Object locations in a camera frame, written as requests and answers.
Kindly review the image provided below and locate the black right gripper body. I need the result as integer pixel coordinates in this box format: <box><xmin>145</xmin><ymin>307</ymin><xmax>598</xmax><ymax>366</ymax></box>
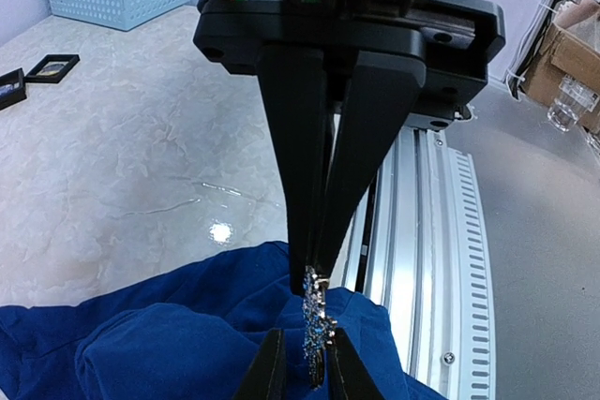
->
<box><xmin>193</xmin><ymin>0</ymin><xmax>505</xmax><ymax>130</ymax></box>

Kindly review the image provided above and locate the sunset painting round brooch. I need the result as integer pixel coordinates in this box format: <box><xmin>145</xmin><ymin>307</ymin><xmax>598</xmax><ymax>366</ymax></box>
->
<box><xmin>37</xmin><ymin>62</ymin><xmax>66</xmax><ymax>78</ymax></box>

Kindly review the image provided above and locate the starry night round brooch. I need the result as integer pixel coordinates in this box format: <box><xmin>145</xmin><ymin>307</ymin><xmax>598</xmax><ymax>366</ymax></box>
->
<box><xmin>0</xmin><ymin>84</ymin><xmax>19</xmax><ymax>98</ymax></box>

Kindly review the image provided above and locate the clear glass cup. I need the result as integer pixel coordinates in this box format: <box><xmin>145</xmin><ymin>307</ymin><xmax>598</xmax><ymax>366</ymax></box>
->
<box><xmin>547</xmin><ymin>75</ymin><xmax>599</xmax><ymax>132</ymax></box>

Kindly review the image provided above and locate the blue printed t-shirt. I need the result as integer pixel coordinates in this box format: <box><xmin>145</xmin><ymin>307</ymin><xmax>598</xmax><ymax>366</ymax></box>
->
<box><xmin>1</xmin><ymin>242</ymin><xmax>437</xmax><ymax>399</ymax></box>

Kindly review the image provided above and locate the cardboard box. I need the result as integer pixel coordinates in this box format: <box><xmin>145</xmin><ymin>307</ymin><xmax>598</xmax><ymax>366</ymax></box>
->
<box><xmin>522</xmin><ymin>24</ymin><xmax>599</xmax><ymax>133</ymax></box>

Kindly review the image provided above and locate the black square frame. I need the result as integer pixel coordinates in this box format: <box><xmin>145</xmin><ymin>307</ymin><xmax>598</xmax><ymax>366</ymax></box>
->
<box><xmin>0</xmin><ymin>67</ymin><xmax>27</xmax><ymax>111</ymax></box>
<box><xmin>24</xmin><ymin>54</ymin><xmax>80</xmax><ymax>84</ymax></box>

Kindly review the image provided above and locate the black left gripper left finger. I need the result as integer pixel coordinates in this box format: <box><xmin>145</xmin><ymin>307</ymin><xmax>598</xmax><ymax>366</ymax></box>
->
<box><xmin>233</xmin><ymin>329</ymin><xmax>286</xmax><ymax>400</ymax></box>

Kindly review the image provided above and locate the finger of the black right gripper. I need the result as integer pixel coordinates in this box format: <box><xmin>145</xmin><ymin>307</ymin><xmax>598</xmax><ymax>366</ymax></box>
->
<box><xmin>318</xmin><ymin>52</ymin><xmax>427</xmax><ymax>276</ymax></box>
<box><xmin>257</xmin><ymin>44</ymin><xmax>326</xmax><ymax>296</ymax></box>

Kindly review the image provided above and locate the aluminium front rail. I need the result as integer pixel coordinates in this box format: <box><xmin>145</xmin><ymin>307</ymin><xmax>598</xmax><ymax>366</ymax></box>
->
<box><xmin>334</xmin><ymin>128</ymin><xmax>496</xmax><ymax>399</ymax></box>

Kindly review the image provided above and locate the white snowflake brooch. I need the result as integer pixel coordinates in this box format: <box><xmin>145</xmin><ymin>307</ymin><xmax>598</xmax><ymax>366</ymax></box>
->
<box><xmin>302</xmin><ymin>265</ymin><xmax>338</xmax><ymax>390</ymax></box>

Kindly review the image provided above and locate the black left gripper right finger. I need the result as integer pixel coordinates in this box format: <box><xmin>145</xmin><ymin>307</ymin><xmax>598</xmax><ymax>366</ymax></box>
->
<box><xmin>326</xmin><ymin>328</ymin><xmax>375</xmax><ymax>399</ymax></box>

